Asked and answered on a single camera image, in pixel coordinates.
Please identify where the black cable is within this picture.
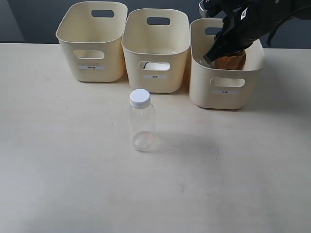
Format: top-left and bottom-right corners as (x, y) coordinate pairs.
(265, 7), (311, 46)

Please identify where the clear plastic bottle white cap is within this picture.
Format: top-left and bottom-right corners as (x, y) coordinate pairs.
(129, 89), (156, 152)

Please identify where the cream plastic bin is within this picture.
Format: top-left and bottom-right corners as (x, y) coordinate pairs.
(121, 8), (190, 94)
(56, 1), (128, 82)
(189, 18), (265, 110)

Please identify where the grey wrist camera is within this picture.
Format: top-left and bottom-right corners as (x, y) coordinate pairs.
(199, 0), (225, 18)

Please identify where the left cream plastic bin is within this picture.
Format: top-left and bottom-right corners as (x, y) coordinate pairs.
(56, 1), (128, 82)

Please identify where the right cream plastic bin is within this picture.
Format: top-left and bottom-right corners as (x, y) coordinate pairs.
(189, 18), (265, 110)

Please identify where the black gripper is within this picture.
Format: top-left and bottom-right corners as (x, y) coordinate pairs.
(202, 0), (311, 64)

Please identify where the brown wooden cup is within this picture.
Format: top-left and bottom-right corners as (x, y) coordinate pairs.
(214, 50), (246, 70)

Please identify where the middle cream plastic bin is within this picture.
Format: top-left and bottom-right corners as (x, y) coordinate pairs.
(121, 8), (190, 94)

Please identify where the white paper cup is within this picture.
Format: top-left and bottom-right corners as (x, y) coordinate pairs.
(143, 62), (170, 71)

